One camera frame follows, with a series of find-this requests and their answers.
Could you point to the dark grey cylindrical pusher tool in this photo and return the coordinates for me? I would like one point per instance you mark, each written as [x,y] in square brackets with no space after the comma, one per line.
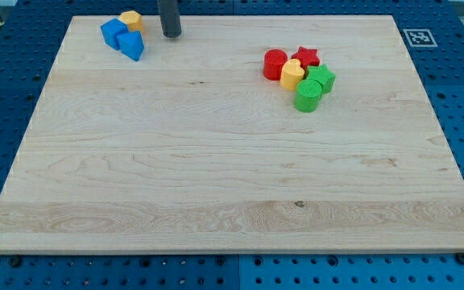
[169,16]

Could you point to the yellow heart block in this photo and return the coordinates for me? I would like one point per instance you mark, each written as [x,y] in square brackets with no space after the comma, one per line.
[291,74]

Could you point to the yellow hexagon block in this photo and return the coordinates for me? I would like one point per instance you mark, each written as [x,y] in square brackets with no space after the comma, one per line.
[133,21]

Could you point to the blue triangle block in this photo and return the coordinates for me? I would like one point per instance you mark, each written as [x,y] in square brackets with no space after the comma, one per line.
[131,44]

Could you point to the blue cube block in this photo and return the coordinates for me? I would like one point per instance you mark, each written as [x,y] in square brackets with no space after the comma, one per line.
[111,30]

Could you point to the red cylinder block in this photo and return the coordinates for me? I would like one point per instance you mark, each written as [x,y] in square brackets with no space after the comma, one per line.
[273,63]

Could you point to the light wooden board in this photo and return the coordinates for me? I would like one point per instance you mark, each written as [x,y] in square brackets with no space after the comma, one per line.
[191,150]

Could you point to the red star block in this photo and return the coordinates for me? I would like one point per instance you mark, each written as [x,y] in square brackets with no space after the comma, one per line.
[307,57]

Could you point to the green cylinder block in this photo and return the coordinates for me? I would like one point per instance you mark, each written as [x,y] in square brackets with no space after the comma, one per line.
[308,95]

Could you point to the green star block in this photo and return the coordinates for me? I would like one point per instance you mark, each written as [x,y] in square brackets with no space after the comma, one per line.
[323,75]

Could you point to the white fiducial marker tag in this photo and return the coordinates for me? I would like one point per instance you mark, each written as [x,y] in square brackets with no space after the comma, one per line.
[420,38]

